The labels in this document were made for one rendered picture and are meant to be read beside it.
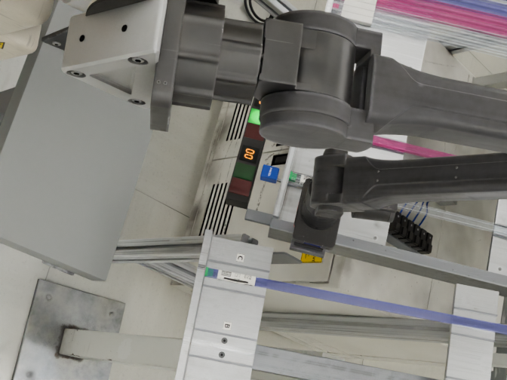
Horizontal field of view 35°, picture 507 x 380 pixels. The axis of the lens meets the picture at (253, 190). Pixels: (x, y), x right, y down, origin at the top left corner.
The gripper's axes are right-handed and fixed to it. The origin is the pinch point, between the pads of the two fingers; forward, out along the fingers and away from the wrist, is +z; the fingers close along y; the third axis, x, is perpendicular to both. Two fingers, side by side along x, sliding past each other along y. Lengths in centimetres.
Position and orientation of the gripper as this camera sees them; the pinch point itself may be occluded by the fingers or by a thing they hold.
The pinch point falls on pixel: (312, 229)
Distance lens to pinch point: 133.2
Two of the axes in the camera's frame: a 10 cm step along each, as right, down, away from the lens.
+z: -0.5, 3.4, 9.4
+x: -9.7, -2.3, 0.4
